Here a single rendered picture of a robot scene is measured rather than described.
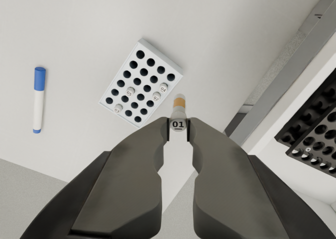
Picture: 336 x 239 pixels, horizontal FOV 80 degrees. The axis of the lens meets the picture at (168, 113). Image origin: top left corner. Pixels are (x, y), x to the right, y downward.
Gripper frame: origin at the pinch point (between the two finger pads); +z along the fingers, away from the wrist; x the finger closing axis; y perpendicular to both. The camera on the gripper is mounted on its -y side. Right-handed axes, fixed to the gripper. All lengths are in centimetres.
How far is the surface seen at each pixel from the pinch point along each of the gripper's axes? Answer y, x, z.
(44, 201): 137, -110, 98
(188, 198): 127, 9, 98
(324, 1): -7, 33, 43
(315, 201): 23.8, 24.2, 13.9
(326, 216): 23.9, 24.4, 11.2
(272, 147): 13.1, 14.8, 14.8
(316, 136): 6.6, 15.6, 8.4
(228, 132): 49, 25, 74
